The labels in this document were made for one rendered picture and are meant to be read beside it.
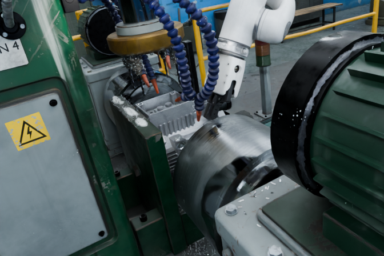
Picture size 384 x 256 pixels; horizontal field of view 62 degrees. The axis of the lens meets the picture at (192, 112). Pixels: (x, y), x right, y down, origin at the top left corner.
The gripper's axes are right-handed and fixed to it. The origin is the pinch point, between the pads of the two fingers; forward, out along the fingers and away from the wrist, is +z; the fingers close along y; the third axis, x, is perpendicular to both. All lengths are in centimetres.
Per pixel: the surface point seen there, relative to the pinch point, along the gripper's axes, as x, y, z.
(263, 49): -39, 34, -23
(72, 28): -13, 313, 1
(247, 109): -53, 46, 4
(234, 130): 10.0, -22.3, -1.7
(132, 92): 11.9, 26.9, 4.3
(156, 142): 17.8, -9.0, 7.2
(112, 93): 15.7, 34.2, 7.4
